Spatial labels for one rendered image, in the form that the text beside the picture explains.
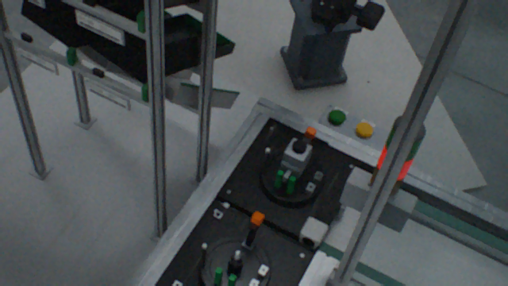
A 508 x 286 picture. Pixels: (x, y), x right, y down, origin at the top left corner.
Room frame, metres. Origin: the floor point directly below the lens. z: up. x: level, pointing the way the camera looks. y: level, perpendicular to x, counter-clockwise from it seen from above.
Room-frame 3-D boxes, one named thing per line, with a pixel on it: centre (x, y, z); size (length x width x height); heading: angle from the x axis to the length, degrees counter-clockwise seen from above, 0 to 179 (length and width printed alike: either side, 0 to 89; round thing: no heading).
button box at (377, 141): (1.02, -0.25, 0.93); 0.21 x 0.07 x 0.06; 69
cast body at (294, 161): (0.83, -0.09, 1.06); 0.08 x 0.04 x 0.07; 159
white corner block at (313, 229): (0.72, -0.15, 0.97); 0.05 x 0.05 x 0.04; 69
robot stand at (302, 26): (1.29, -0.12, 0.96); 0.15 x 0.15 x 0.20; 23
